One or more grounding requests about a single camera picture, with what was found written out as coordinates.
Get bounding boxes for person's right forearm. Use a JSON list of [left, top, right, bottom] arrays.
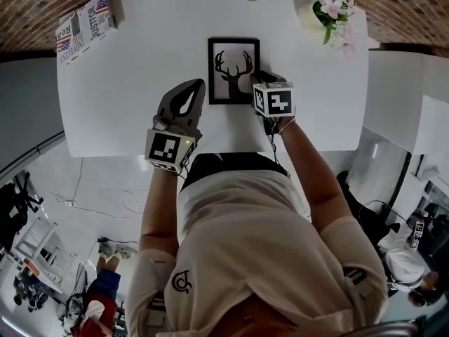
[[279, 116, 354, 237]]

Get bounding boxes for white frame table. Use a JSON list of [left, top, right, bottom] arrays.
[[0, 216, 78, 294]]

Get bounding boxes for white pot with pink flowers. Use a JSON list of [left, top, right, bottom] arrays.
[[297, 0, 362, 61]]

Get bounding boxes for printed white book box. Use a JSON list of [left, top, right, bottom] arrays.
[[55, 0, 126, 66]]

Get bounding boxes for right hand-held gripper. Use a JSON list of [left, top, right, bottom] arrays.
[[248, 70, 295, 136]]

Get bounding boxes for framed deer silhouette picture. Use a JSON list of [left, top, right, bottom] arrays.
[[207, 37, 261, 106]]

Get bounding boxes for black office chair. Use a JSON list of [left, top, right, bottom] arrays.
[[0, 172, 45, 249]]

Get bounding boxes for white desk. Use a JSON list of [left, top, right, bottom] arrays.
[[55, 0, 369, 158]]

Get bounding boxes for person's beige shirt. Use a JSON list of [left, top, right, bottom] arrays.
[[126, 169, 390, 337]]

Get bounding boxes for person's black trousers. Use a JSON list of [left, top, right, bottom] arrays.
[[182, 152, 288, 192]]

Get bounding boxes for person's left forearm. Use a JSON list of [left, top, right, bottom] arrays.
[[139, 165, 185, 251]]

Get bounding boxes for white floor cable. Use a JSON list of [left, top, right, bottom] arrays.
[[45, 190, 140, 220]]

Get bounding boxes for white cabinet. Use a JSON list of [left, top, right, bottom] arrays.
[[361, 51, 449, 156]]

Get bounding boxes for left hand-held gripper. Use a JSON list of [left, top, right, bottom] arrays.
[[144, 78, 207, 177]]

